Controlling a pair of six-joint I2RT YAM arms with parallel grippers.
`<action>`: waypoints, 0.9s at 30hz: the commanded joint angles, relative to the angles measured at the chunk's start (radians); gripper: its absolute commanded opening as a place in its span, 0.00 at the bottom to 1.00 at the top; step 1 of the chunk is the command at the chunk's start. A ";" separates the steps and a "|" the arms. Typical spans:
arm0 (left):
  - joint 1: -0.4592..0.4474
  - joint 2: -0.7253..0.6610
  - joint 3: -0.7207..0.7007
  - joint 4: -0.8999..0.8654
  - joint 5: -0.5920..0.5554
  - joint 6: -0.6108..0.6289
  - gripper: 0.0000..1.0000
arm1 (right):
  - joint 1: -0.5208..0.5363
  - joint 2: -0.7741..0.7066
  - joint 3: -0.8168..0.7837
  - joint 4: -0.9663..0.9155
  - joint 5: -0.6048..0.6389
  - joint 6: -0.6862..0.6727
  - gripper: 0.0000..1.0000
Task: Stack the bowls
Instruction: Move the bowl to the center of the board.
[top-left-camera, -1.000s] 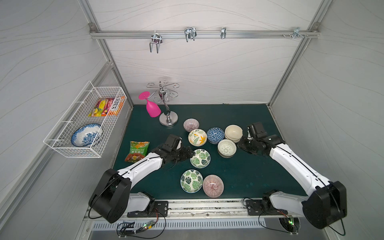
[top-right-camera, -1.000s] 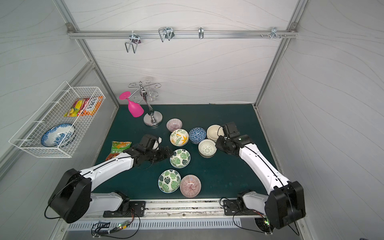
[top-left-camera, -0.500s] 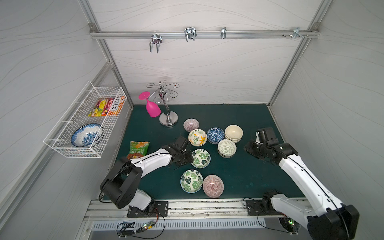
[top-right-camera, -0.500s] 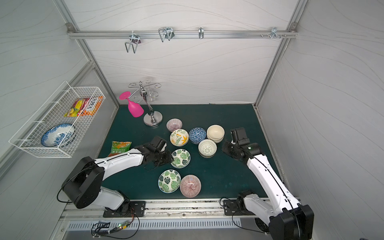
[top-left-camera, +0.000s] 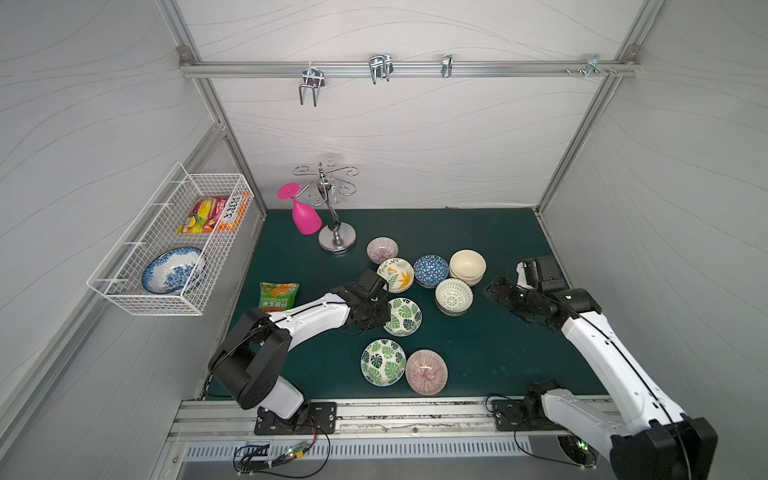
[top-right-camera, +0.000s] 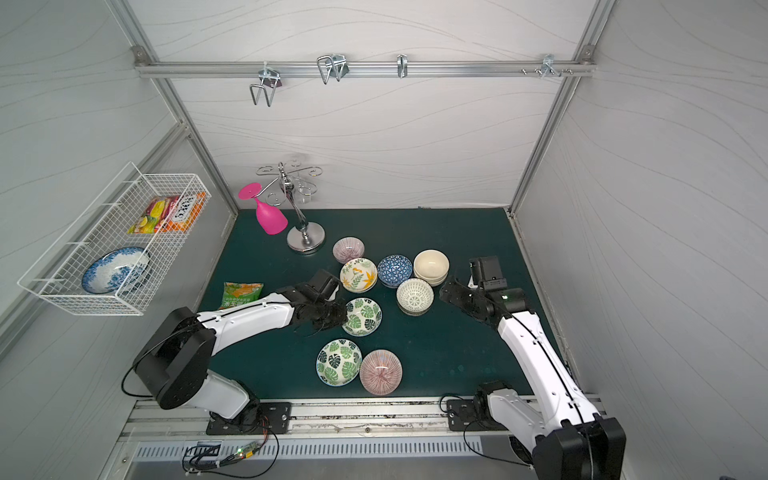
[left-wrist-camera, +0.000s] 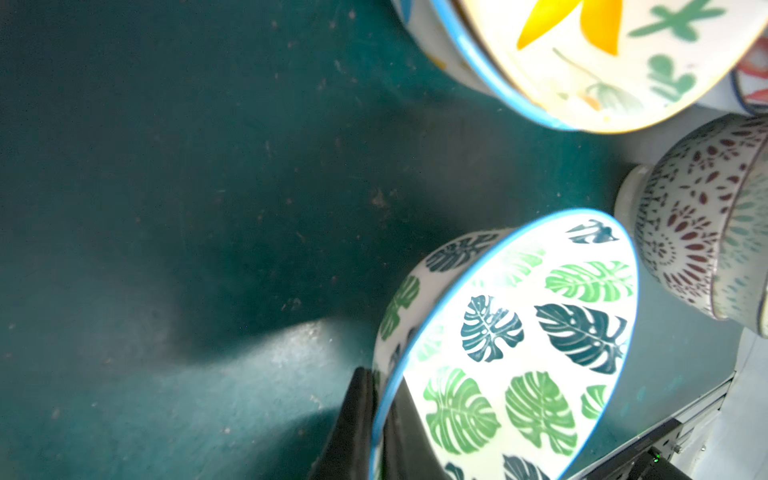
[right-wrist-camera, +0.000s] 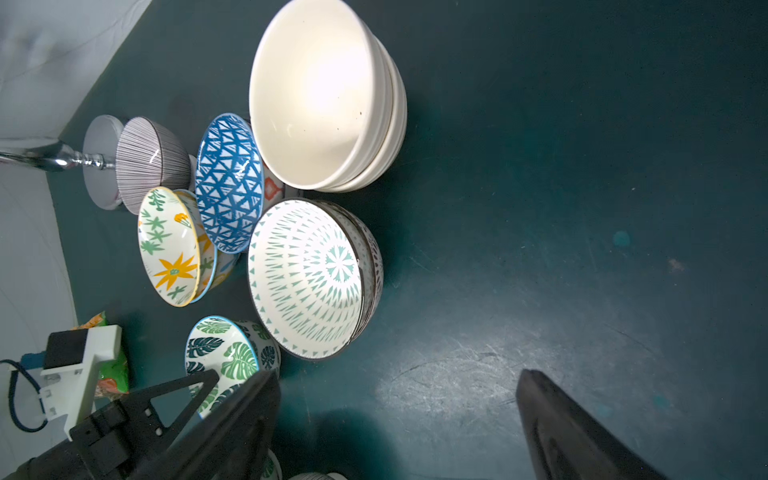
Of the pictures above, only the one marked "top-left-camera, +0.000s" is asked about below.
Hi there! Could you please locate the yellow leaf pattern bowl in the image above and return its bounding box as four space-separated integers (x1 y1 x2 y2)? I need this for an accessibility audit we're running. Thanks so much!
377 257 414 294

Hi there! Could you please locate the green leaf bowl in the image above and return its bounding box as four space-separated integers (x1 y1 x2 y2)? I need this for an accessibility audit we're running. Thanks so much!
360 339 407 387
384 298 423 337

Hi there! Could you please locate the pink striped bowl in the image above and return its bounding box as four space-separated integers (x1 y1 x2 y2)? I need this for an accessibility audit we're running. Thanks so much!
366 237 399 265
405 349 448 396

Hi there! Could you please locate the green leaf bowl front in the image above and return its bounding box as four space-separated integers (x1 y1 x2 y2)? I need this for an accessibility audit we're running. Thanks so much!
360 339 407 387

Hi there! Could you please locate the blue triangle pattern bowl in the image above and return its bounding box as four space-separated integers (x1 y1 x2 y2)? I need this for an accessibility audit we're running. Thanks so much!
413 254 450 289

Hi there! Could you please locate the green lattice pattern bowl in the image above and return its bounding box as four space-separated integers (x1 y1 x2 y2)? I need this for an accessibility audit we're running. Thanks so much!
435 278 474 311

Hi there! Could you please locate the pink striped bowl front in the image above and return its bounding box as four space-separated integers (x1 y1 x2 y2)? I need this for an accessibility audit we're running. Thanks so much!
405 349 448 396

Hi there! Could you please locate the cream bowl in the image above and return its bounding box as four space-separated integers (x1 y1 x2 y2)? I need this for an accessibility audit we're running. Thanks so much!
455 275 483 287
449 249 487 282

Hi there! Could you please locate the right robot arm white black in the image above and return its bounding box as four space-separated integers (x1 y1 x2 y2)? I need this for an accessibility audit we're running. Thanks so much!
484 277 718 479

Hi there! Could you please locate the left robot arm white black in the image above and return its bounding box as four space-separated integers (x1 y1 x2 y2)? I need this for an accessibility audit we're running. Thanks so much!
208 270 389 427

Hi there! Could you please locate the chrome glass holder stand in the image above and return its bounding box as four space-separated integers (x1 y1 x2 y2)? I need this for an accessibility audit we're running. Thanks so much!
293 162 359 255

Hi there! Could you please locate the red lattice pattern bowl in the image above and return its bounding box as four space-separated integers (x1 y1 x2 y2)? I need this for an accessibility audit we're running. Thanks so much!
437 305 469 317

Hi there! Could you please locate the green table mat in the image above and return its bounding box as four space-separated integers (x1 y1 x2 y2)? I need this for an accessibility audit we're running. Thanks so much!
236 209 603 399

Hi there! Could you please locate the green snack packet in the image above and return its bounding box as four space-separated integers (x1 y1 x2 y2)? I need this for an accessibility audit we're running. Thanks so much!
258 282 300 312

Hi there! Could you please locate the pink plastic wine glass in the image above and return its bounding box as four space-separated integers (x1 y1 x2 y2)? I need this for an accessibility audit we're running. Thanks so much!
277 182 323 235

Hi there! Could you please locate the colourful snack packet in basket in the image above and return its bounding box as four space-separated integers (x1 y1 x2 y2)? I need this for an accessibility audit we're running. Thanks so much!
176 192 251 234

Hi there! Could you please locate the blue floral bowl in basket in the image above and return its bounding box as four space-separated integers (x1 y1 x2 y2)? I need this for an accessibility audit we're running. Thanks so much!
141 247 207 295

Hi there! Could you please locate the double metal hook left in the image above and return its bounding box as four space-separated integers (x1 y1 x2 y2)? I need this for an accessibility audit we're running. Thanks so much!
298 66 325 107

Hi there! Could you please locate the double metal hook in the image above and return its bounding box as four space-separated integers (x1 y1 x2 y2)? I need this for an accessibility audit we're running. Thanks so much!
298 66 325 107
368 54 394 85

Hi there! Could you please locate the double metal hook middle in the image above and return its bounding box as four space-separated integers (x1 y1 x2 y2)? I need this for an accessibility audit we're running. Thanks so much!
368 54 394 85

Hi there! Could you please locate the metal hook right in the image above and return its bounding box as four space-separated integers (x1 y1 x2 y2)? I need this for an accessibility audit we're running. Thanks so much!
563 55 617 79

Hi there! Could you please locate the single metal hook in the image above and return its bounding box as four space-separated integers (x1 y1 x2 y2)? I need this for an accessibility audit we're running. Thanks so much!
441 54 453 79

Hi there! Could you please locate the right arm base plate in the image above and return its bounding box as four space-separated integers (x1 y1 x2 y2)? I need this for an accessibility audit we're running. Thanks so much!
486 397 567 432

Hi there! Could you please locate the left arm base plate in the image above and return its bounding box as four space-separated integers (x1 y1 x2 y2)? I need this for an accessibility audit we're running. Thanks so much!
253 401 337 436

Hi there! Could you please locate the right black cable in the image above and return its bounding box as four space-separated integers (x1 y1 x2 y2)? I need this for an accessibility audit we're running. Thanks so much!
484 392 598 469

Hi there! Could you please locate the left black cable bundle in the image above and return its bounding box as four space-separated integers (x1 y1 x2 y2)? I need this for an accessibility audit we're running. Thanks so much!
232 419 332 479

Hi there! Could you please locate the white wire wall basket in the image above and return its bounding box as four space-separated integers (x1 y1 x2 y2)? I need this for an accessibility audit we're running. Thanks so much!
87 164 253 316

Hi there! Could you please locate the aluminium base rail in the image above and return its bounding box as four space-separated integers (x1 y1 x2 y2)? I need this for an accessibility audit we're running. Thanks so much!
167 394 661 443

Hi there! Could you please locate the aluminium top rail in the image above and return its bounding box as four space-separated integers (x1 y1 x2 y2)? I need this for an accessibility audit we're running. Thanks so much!
177 45 641 81

